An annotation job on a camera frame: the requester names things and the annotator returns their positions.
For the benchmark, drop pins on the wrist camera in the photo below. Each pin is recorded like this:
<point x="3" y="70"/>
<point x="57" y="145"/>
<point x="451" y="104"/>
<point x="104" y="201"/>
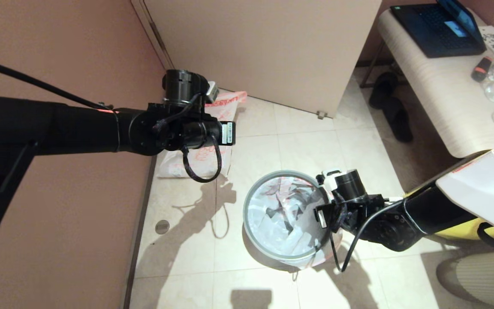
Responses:
<point x="212" y="91"/>
<point x="324" y="177"/>

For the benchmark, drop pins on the small metal door stop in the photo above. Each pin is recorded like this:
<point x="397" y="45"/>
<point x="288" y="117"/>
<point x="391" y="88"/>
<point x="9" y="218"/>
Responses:
<point x="322" y="114"/>

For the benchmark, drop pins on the black laptop blue screen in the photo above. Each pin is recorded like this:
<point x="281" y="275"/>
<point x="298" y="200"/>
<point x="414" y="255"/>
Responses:
<point x="435" y="30"/>

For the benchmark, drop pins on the beige door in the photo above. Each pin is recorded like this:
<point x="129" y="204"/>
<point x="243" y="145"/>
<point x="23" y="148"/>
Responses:
<point x="272" y="51"/>

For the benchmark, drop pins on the yellow fabric tote bag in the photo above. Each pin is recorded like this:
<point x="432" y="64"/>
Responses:
<point x="465" y="231"/>

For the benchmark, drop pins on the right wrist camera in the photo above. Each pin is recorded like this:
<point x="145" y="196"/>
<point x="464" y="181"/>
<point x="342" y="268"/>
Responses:
<point x="324" y="177"/>

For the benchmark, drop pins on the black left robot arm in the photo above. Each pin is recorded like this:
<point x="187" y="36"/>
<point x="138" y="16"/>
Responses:
<point x="37" y="124"/>

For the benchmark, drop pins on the round brown floor stopper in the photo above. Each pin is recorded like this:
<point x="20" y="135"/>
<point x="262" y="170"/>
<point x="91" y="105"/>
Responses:
<point x="162" y="226"/>

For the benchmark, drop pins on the cream ribbed pedestal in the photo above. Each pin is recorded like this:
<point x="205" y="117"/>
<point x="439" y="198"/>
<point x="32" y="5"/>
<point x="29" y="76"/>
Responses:
<point x="487" y="279"/>

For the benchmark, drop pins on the black slipper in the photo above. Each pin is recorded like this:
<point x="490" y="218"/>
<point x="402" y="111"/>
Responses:
<point x="399" y="124"/>
<point x="383" y="90"/>

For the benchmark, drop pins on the white red-printed used trash bag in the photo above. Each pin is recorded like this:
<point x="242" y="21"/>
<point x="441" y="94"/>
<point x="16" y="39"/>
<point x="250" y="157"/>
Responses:
<point x="225" y="105"/>

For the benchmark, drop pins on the white wood-grain table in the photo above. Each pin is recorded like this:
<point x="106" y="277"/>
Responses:
<point x="435" y="86"/>

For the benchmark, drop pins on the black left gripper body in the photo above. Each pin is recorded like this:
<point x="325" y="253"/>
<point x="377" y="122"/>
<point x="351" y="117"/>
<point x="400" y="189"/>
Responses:
<point x="206" y="134"/>

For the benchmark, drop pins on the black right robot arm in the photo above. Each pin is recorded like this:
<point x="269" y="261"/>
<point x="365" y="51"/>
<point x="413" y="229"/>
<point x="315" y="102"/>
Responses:
<point x="444" y="206"/>

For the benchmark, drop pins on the clear pink-edged new trash bag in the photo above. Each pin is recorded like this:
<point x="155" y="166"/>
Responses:
<point x="281" y="219"/>

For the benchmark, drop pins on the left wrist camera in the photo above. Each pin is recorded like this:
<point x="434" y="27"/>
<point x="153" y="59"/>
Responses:
<point x="212" y="91"/>

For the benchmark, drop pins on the beige door frame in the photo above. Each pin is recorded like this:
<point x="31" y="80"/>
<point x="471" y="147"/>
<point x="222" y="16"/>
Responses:
<point x="157" y="43"/>

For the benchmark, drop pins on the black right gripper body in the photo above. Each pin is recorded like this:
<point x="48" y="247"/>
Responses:
<point x="354" y="212"/>

